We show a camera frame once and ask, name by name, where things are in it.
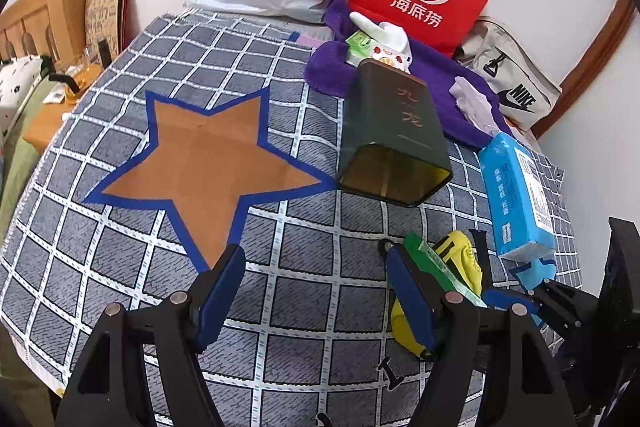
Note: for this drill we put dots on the white floral pillow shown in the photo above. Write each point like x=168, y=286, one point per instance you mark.
x=15, y=82

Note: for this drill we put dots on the orange star marker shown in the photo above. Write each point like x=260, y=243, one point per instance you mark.
x=210, y=162

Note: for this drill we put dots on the wooden door frame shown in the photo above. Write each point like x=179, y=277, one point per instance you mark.
x=600, y=47

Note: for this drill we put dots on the wooden nightstand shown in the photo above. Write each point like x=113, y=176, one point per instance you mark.
x=45, y=132

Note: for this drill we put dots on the small black bottle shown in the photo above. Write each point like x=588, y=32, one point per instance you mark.
x=103, y=49

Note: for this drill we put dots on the purple fabric tray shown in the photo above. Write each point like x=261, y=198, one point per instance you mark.
x=330, y=72

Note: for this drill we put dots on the blue star marker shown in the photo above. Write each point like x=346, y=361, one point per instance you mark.
x=537, y=269

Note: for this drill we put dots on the white tissue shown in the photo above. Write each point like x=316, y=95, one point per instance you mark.
x=472, y=102

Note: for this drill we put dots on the green blanket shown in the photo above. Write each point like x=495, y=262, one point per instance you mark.
x=15, y=167

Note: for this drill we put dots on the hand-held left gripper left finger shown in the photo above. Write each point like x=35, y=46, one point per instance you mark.
x=220, y=297

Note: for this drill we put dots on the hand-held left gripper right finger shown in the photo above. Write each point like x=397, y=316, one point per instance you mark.
x=410, y=299

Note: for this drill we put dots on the book against wall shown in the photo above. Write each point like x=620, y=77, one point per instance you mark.
x=105, y=17

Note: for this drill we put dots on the grey checked cloth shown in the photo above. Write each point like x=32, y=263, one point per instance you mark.
x=100, y=257

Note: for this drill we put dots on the white patterned small pouch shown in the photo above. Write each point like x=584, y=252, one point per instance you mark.
x=392, y=57

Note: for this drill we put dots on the dark green tin box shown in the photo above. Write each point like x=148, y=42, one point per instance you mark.
x=395, y=122

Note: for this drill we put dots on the light green cartoon packet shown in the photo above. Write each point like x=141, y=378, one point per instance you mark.
x=361, y=44

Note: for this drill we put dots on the grey waist bag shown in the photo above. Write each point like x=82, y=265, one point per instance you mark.
x=500, y=57

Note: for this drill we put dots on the yellow pouch with black band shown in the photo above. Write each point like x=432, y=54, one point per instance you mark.
x=462, y=257

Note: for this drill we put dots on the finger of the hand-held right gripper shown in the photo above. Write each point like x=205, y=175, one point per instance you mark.
x=505, y=299
x=565, y=302

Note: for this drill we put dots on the blue tissue pack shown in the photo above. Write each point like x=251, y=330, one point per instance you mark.
x=515, y=192

